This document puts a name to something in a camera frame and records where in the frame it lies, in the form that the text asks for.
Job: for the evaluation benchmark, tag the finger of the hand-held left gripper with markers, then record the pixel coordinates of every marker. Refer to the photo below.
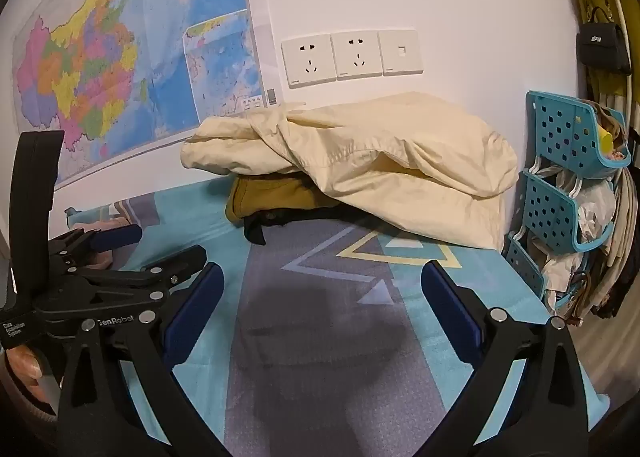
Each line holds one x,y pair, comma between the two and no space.
120,237
185,259

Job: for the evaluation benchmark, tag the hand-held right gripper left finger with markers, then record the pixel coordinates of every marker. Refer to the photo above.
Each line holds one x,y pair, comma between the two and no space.
196,317

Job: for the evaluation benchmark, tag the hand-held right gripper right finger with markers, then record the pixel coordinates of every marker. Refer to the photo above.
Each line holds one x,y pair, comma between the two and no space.
450,307

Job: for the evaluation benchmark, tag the pink garment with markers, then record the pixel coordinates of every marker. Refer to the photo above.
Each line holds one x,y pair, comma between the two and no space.
102,224

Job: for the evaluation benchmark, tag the cream large garment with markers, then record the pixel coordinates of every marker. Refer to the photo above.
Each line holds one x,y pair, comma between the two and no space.
375,147

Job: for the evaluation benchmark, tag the beige hanging clothes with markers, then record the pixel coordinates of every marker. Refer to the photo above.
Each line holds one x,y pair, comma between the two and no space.
622,247

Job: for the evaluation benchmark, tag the person's left hand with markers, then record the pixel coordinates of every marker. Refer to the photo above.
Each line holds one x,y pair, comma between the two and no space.
22,369

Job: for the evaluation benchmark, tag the black garment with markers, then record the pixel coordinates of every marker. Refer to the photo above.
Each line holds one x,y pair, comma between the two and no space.
255,229

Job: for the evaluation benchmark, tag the blue perforated plastic basket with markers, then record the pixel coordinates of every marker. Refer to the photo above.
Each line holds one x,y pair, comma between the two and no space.
547,209
522,267
565,132

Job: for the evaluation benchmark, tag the olive brown garment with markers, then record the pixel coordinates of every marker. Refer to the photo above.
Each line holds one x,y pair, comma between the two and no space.
270,197

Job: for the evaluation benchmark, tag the teal patterned bed sheet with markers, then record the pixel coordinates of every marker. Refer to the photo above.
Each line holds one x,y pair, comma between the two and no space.
310,337

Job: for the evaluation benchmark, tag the white plastic bag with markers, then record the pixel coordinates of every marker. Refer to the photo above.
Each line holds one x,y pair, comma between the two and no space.
595,209

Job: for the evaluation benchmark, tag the black handbag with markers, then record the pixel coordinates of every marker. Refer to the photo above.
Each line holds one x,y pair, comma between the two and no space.
602,44

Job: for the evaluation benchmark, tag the colourful wall map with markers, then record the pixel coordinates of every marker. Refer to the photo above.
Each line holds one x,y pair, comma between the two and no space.
125,37

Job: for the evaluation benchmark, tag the white wall socket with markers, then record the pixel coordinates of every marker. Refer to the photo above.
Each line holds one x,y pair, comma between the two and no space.
357,54
307,59

